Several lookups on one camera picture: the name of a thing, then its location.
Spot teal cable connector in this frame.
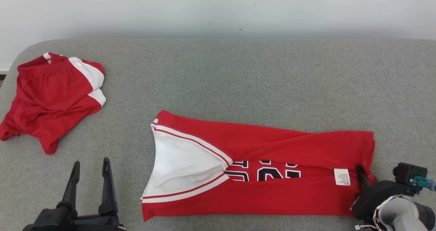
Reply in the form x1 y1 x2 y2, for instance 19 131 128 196
410 175 436 192

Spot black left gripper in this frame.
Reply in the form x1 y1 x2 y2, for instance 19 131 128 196
22 157 127 231

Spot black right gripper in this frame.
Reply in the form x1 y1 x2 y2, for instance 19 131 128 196
351 165 415 222

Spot red white basketball jersey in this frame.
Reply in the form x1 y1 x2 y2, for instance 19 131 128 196
141 110 376 222

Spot thin white red cable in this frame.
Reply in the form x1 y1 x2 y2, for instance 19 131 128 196
354 195 414 231

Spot red white sports shorts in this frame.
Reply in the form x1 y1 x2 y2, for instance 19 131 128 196
0 52 106 155

